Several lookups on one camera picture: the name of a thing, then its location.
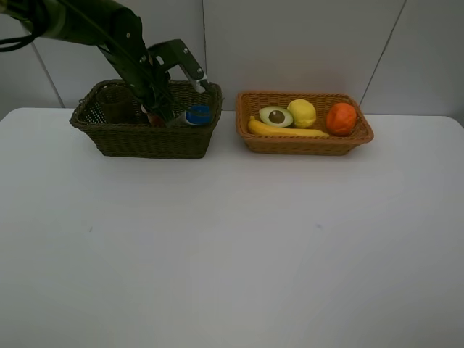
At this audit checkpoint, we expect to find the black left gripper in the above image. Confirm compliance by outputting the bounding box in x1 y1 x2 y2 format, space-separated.
108 54 175 122

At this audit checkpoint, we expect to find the pink bottle white cap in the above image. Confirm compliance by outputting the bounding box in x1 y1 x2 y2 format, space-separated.
141 105 165 127

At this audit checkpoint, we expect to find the translucent pink plastic cup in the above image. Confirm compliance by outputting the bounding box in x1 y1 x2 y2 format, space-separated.
96 86 138 124

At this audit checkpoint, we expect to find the white bottle blue cap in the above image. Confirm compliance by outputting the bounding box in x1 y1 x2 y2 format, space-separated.
168 105 212 127

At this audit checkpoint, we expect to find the yellow banana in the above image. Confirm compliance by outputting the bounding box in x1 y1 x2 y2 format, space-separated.
248 116 330 138

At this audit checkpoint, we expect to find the halved avocado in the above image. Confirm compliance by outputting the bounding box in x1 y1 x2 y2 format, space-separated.
259 107 294 128

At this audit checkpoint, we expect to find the yellow lemon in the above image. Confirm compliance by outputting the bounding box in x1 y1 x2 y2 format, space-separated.
287 99 317 129

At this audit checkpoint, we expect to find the orange tangerine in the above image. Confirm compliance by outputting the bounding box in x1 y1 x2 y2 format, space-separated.
326 103 357 136

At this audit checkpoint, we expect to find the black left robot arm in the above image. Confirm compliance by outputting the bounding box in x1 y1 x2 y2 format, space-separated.
1 1 183 124

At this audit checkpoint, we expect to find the dark brown wicker basket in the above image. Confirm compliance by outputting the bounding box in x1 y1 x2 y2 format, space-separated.
70 80 223 159

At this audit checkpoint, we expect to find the orange wicker basket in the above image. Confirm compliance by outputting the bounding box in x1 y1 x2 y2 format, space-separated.
236 91 374 156

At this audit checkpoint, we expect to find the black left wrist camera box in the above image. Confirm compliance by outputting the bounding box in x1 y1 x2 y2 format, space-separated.
148 39 210 94

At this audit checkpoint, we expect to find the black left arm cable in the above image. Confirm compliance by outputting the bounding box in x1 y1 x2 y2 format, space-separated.
0 0 211 123

